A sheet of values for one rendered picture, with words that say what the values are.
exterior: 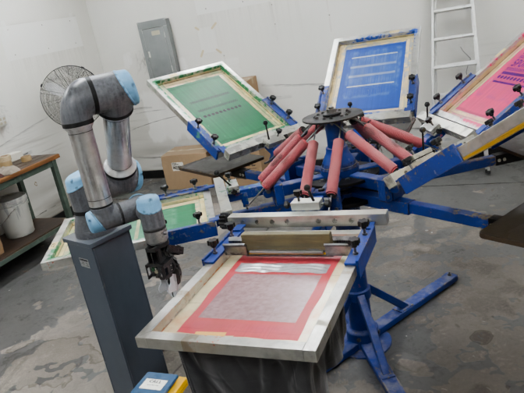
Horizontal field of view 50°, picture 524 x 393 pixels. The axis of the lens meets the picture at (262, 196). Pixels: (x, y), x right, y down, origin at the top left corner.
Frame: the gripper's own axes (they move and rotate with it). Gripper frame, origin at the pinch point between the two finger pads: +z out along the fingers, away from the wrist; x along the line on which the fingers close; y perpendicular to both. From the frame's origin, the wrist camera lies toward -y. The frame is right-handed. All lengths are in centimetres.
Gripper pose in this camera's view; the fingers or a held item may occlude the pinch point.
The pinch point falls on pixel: (174, 292)
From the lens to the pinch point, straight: 197.0
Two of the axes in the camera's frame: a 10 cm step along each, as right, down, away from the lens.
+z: 1.7, 9.4, 3.1
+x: 9.2, -0.3, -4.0
